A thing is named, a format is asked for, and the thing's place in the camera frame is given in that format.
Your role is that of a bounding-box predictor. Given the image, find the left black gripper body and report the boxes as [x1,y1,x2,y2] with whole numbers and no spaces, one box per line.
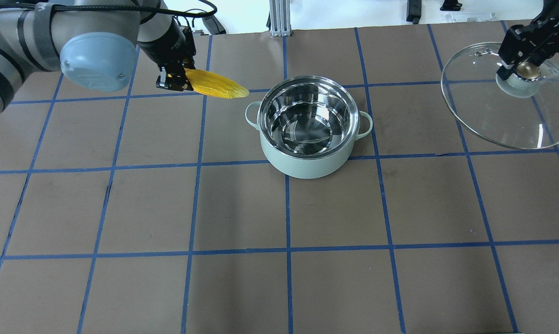
[138,16,196,69]

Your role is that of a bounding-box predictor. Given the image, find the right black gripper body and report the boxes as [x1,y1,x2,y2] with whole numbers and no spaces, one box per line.
[499,0,559,65]

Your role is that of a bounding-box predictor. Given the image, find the yellow corn cob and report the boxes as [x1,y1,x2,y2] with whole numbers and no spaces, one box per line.
[185,68,250,99]

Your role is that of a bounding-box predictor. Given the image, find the glass pot lid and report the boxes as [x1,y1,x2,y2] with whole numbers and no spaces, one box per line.
[441,42,559,150]

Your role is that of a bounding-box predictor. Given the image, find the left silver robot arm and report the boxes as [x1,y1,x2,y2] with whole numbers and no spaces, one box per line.
[0,0,196,114]

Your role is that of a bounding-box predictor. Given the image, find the mint green cooking pot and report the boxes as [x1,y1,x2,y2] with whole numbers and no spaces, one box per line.
[244,75,374,179]

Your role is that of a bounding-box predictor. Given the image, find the small black power brick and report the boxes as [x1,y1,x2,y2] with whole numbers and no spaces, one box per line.
[202,15,227,35]

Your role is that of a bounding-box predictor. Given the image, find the aluminium frame post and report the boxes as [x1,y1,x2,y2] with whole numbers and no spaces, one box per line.
[267,0,293,37]

